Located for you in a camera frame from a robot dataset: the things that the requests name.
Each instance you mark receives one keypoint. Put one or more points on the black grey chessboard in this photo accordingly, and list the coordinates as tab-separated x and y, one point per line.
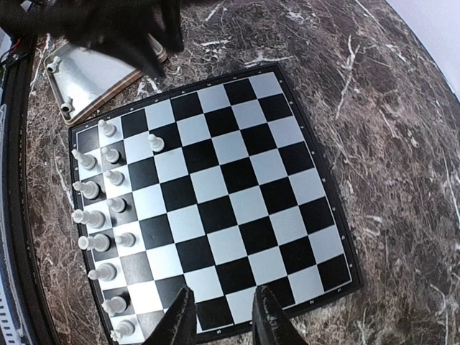
239	197

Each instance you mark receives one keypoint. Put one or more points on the white king chess piece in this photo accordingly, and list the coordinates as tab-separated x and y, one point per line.
99	242

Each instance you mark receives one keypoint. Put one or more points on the white rook chess piece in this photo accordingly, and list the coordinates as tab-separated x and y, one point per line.
85	161
124	329

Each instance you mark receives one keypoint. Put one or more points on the white chess piece lying left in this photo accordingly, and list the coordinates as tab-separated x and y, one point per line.
67	105

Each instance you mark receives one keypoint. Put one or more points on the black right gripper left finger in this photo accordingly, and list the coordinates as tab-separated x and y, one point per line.
178	325

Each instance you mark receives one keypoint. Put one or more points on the white slotted cable duct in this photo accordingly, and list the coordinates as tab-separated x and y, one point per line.
11	323

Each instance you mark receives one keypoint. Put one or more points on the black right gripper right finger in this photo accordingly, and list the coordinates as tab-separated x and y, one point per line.
270	325

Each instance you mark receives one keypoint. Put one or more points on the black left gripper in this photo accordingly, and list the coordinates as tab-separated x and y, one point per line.
120	29

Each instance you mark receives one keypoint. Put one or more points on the metal tray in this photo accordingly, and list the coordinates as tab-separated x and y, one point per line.
90	78

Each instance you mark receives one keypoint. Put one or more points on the white chess piece tray right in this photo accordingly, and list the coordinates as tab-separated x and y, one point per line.
53	66

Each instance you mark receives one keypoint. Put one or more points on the white pawn chess piece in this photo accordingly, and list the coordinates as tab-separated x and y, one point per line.
115	177
107	129
126	239
111	155
156	144
117	205

